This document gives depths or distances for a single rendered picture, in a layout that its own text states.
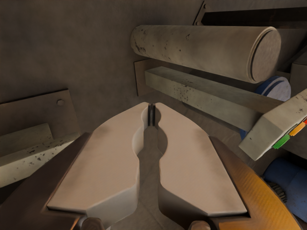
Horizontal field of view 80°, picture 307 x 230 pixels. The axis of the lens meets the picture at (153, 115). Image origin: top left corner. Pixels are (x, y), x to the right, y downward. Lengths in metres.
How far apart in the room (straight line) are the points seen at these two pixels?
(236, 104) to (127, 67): 0.48
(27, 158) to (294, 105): 0.60
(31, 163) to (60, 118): 0.30
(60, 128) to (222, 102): 0.58
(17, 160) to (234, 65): 0.52
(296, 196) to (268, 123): 2.59
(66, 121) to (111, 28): 0.39
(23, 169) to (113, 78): 0.47
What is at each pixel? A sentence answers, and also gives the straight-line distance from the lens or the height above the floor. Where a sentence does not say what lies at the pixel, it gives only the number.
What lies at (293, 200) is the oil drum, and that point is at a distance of 3.02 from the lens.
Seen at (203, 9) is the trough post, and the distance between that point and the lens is 1.06.
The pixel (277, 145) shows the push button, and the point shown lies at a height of 0.61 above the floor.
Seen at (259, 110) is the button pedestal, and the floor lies 0.53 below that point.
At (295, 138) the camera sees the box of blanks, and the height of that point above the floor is 0.26.
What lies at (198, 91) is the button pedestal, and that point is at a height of 0.34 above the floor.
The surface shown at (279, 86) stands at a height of 0.43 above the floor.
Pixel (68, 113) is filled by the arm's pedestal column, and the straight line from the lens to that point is 0.77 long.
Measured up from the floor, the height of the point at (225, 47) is 0.45.
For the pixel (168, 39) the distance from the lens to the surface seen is 0.61.
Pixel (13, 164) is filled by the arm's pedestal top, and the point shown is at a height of 0.30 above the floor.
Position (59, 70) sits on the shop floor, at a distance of 0.74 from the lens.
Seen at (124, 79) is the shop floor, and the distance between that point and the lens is 0.83.
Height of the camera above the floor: 0.72
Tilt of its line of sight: 48 degrees down
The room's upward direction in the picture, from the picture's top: 123 degrees clockwise
